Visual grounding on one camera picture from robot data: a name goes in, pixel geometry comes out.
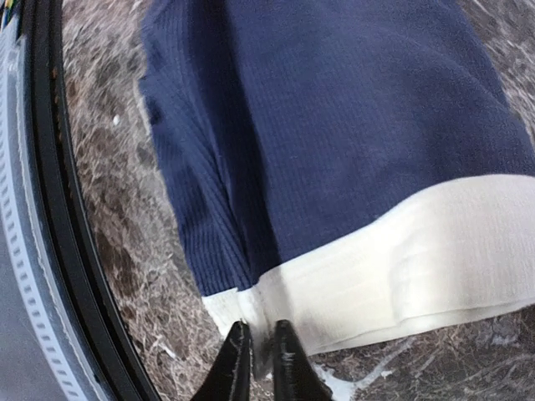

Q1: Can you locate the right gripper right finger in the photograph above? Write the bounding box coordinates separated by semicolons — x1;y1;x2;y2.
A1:
273;320;331;401

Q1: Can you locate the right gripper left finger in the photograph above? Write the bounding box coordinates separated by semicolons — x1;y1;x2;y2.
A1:
191;322;252;401

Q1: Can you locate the navy underwear white waistband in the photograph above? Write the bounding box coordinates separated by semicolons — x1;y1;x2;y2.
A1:
140;1;534;354

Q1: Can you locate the black front rail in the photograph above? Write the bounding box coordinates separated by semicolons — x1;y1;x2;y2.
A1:
20;1;159;400

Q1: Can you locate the white slotted cable duct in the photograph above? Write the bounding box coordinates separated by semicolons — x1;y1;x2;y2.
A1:
1;20;105;400

